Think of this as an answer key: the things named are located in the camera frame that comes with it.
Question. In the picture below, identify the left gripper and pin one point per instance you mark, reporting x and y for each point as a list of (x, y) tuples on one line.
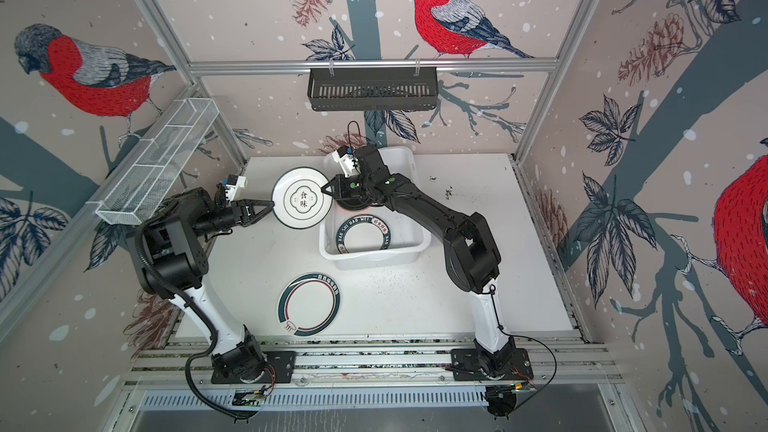
[(243, 213)]

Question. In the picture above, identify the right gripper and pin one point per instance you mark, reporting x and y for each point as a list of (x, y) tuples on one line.
[(345, 185)]

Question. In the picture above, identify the white plate black line pattern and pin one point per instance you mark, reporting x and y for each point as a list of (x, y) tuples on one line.
[(299, 202)]

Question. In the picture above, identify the white plate dark lettered rim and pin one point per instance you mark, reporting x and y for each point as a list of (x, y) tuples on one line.
[(363, 233)]

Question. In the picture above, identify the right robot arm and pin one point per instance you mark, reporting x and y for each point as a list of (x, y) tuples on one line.
[(471, 254)]

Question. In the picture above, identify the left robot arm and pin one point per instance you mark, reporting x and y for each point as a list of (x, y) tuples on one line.
[(168, 252)]

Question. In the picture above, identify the white plastic bin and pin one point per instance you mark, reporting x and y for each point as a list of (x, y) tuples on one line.
[(408, 240)]

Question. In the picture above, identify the white plate green red rim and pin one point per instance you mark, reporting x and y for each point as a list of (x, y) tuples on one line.
[(308, 305)]

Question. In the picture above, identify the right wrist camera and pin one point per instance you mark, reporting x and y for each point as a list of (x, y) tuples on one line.
[(345, 159)]

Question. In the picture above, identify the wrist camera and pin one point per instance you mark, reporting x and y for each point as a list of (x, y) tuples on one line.
[(345, 159), (233, 185)]

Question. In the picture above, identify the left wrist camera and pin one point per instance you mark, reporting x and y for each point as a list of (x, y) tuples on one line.
[(233, 185)]

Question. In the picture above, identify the black wall basket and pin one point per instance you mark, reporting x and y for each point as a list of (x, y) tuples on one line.
[(368, 89)]

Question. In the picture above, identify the white wire mesh basket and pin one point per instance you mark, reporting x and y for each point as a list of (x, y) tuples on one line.
[(162, 157)]

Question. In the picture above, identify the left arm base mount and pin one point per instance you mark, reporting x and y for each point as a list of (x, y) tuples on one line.
[(238, 367)]

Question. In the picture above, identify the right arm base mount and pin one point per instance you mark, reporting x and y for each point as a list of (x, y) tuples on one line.
[(510, 363)]

